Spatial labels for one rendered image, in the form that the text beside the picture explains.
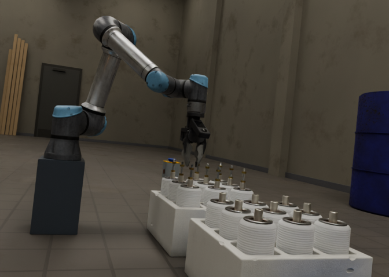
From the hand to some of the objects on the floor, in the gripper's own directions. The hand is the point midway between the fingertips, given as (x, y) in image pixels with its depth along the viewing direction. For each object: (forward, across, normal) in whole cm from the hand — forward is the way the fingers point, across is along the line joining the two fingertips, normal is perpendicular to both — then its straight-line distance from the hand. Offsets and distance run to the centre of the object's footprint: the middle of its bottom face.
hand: (193, 163), depth 142 cm
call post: (+34, -8, -41) cm, 54 cm away
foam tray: (+34, -8, +42) cm, 55 cm away
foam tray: (+34, -13, -11) cm, 38 cm away
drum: (+34, -219, -68) cm, 232 cm away
